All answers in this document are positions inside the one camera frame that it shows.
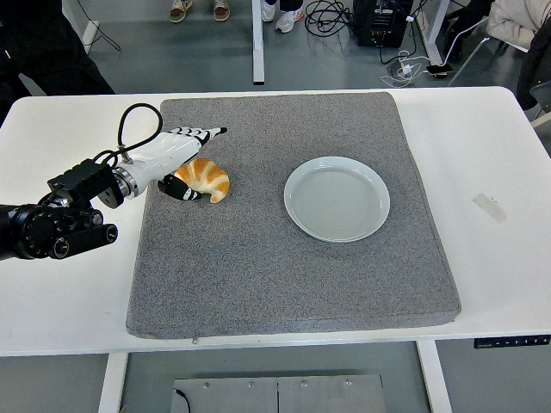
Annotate pale grey round plate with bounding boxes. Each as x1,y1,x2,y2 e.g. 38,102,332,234
283,156,392,244

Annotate grey fabric mat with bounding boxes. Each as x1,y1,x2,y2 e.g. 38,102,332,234
125,90,462,342

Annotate black computer case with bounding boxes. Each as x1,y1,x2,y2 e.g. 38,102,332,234
352,0,415,48

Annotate grey chair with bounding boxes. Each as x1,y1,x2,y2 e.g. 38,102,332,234
529,81,551,128

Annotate tangled black floor cables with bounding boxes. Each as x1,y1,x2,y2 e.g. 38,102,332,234
304,0,356,38

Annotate black table control panel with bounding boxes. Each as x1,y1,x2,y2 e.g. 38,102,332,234
474,334,551,349

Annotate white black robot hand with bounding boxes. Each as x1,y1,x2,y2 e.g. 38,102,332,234
124,125,229,203

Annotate person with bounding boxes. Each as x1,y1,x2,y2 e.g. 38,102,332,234
0,0,116,120

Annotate white desk leg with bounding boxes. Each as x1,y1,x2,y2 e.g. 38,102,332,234
415,0,452,65
251,0,266,85

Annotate grey metal plate with screws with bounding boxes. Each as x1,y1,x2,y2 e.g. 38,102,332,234
171,373,386,413

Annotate black smartphone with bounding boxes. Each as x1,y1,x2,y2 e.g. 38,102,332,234
425,63,455,80

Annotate thin black cable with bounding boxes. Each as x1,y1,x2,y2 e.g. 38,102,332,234
173,389,192,413

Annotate white charger with cable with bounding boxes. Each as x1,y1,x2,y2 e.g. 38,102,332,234
381,49,431,89

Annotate golden croissant bread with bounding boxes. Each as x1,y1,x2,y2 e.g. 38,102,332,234
174,157,232,205

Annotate white desk foot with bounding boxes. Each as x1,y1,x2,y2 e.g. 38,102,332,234
80,19,101,56

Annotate beige puffy jacket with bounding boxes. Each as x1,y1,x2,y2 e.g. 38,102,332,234
486,0,551,49

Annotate clear tape strip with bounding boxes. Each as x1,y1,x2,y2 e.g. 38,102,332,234
472,193,508,223

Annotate black jacket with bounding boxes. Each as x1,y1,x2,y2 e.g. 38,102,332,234
515,19,551,114

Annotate white table leg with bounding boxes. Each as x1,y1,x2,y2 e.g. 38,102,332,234
415,340,453,413
96,353,130,413

